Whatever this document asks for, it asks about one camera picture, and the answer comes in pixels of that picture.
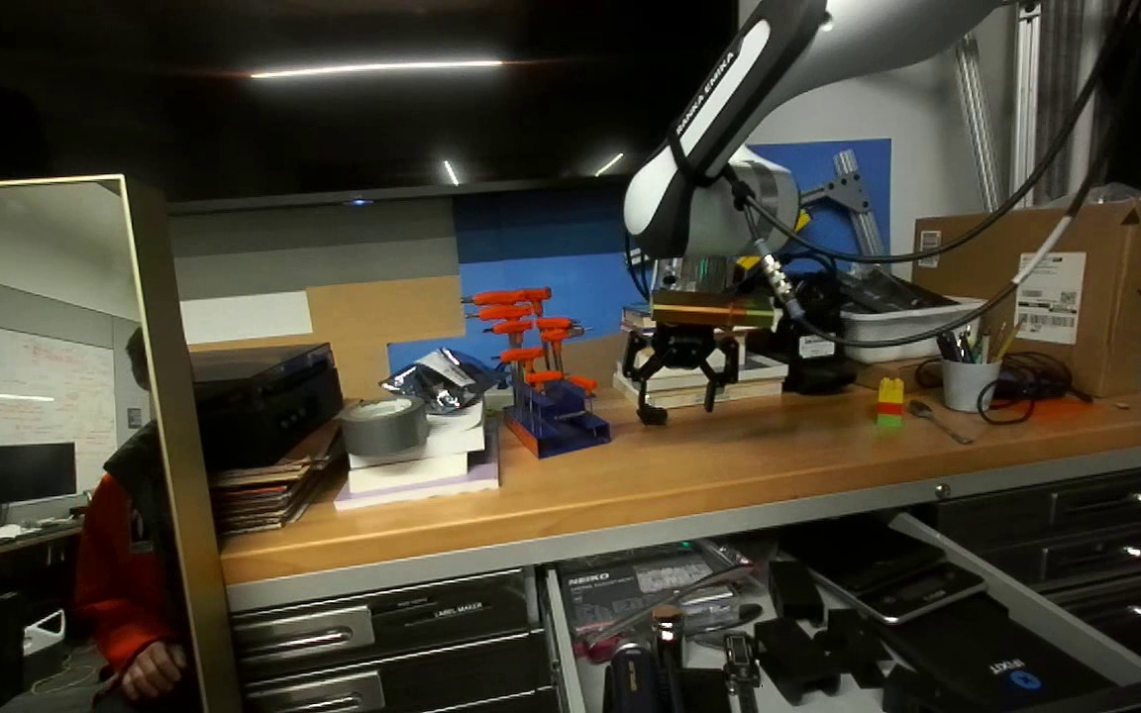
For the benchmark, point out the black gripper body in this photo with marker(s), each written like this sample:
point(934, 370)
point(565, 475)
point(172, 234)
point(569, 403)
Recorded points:
point(687, 332)

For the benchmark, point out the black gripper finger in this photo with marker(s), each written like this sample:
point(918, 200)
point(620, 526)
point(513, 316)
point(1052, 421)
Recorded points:
point(644, 374)
point(718, 367)

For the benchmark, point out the grey metal drawer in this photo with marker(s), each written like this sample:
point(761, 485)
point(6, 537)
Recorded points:
point(793, 619)

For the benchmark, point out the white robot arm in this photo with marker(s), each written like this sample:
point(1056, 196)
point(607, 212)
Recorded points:
point(683, 200)

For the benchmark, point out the white bin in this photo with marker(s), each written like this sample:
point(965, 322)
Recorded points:
point(891, 319)

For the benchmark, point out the yellow red green lego stack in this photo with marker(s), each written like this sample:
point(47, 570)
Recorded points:
point(891, 403)

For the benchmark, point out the white cup with tools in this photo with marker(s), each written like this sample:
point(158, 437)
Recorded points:
point(969, 370)

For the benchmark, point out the cardboard box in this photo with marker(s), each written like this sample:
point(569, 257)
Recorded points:
point(1085, 303)

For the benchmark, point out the person in red jacket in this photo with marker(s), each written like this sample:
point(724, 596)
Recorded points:
point(125, 584)

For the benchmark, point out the wooden post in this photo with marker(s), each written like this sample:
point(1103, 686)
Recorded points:
point(183, 466)

